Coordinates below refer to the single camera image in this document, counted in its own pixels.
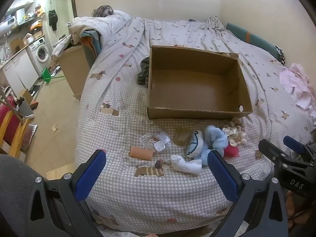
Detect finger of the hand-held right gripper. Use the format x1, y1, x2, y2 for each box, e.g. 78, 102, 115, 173
283, 136, 316, 157
258, 139, 293, 169

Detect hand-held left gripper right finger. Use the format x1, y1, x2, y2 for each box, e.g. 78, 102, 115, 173
207, 149, 289, 237

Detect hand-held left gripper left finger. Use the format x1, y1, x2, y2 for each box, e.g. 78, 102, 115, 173
30, 149, 107, 237

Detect blue and white plush toy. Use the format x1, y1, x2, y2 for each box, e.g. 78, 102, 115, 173
186, 125, 229, 166

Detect cream ruffled scrunchie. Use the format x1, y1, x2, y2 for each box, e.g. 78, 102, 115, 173
222, 126, 247, 146

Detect clear plastic bag with parts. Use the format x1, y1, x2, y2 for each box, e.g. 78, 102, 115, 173
139, 133, 171, 153

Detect cardboard box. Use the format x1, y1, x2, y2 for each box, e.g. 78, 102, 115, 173
147, 46, 253, 121

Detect red soft toy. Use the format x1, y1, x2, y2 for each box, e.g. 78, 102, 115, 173
223, 143, 240, 158

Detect person's right hand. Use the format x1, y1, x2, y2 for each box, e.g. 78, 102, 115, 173
286, 190, 316, 230

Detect white sock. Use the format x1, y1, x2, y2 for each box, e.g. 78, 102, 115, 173
170, 154, 203, 176

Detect brown fuzzy plush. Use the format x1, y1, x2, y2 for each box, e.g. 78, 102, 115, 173
231, 117, 245, 131

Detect peach rolled sock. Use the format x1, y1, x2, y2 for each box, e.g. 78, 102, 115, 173
130, 146, 154, 160

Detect pink clothes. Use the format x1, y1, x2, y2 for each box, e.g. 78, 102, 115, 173
279, 64, 316, 125

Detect checkered dog print bed sheet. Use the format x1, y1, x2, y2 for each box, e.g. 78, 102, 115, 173
74, 12, 316, 236

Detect yellow wooden chair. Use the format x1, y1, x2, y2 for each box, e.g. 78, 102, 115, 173
0, 86, 37, 155

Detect black and white patterned cloth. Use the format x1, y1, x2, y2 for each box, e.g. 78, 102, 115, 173
275, 46, 286, 65

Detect grey bin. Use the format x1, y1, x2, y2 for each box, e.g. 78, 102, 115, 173
18, 99, 34, 118

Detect green dustpan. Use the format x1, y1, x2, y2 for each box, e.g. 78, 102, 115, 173
40, 67, 51, 83

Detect teal pillow with orange stripe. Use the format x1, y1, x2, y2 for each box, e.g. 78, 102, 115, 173
226, 22, 284, 60

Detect dark striped cloth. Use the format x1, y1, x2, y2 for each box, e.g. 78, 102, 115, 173
137, 57, 150, 88

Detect white kitchen cabinets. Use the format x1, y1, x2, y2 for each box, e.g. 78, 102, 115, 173
0, 47, 40, 97

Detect teal and orange blanket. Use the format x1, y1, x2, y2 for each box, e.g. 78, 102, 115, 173
80, 31, 102, 63

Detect grey white cloth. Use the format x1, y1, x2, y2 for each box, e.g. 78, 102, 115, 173
51, 35, 73, 63

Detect white washing machine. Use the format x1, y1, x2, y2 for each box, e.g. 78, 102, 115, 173
27, 37, 51, 71

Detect folded white printed quilt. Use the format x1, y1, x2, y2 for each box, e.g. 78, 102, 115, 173
70, 11, 132, 45

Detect black hanging garment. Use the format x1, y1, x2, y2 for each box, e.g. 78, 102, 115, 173
49, 10, 59, 31

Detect striped brown plush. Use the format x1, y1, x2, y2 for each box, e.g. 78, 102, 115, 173
92, 5, 114, 18

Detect dark door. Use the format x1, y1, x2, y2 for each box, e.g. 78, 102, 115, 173
70, 0, 78, 19

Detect cluttered wall shelf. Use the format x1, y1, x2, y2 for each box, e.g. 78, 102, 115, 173
16, 4, 46, 26

